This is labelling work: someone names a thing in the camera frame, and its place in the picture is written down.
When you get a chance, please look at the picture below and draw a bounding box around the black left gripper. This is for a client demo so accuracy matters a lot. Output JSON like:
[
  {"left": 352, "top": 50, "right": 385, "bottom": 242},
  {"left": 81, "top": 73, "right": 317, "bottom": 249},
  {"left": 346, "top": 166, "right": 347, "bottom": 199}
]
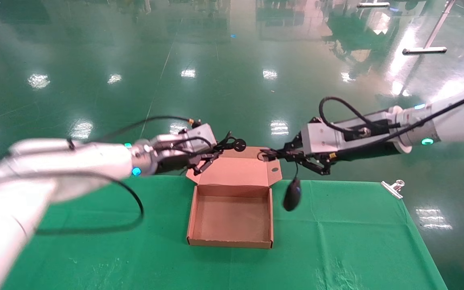
[{"left": 153, "top": 146, "right": 226, "bottom": 175}]

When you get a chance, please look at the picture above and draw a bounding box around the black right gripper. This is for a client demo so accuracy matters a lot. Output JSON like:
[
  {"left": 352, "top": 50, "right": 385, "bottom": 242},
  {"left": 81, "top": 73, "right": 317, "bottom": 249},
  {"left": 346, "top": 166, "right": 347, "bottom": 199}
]
[{"left": 261, "top": 135, "right": 402, "bottom": 176}]

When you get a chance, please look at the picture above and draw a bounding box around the black wired computer mouse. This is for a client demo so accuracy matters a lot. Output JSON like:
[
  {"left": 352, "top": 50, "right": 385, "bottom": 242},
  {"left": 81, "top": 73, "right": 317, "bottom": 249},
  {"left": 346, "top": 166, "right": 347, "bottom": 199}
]
[{"left": 215, "top": 131, "right": 302, "bottom": 212}]

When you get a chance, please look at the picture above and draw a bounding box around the brown cardboard box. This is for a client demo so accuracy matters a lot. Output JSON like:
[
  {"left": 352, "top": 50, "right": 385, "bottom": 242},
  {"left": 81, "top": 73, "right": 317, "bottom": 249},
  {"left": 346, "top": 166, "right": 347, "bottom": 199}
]
[{"left": 186, "top": 146, "right": 283, "bottom": 249}]

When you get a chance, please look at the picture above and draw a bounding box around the green tablecloth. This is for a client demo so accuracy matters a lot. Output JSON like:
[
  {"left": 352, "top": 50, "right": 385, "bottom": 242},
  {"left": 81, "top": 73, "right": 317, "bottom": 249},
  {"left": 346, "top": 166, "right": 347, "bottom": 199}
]
[{"left": 0, "top": 175, "right": 448, "bottom": 290}]

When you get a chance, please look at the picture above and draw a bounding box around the silver binder clip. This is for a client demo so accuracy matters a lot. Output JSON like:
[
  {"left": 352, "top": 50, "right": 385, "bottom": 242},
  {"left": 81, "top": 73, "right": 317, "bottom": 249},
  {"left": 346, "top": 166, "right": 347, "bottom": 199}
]
[{"left": 380, "top": 180, "right": 406, "bottom": 200}]

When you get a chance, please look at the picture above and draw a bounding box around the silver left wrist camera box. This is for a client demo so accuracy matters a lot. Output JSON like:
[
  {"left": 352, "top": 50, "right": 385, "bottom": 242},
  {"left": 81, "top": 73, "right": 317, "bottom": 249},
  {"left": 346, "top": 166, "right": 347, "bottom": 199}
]
[{"left": 149, "top": 123, "right": 218, "bottom": 153}]

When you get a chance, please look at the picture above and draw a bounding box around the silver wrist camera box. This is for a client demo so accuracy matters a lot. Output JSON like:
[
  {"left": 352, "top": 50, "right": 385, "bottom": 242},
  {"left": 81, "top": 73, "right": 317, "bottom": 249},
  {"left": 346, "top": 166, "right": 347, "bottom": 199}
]
[
  {"left": 300, "top": 122, "right": 394, "bottom": 156},
  {"left": 149, "top": 123, "right": 218, "bottom": 153}
]

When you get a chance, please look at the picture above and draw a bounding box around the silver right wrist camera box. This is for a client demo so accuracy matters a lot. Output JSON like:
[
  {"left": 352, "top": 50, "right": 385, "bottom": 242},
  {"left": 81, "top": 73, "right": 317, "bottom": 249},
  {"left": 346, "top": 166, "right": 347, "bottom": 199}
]
[{"left": 300, "top": 122, "right": 394, "bottom": 156}]

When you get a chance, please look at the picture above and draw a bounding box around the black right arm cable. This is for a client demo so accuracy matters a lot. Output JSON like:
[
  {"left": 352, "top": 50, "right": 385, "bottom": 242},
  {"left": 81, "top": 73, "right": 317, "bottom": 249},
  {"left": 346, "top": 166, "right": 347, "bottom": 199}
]
[{"left": 319, "top": 85, "right": 464, "bottom": 157}]

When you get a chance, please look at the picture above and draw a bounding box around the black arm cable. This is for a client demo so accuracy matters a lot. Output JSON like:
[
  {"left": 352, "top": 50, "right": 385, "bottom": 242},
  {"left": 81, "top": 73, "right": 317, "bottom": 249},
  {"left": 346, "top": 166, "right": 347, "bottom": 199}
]
[
  {"left": 319, "top": 85, "right": 464, "bottom": 157},
  {"left": 35, "top": 116, "right": 202, "bottom": 236}
]

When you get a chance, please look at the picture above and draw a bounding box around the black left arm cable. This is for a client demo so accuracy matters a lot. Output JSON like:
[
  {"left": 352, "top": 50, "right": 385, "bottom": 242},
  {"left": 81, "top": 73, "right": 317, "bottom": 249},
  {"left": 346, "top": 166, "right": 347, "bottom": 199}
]
[{"left": 35, "top": 116, "right": 202, "bottom": 236}]

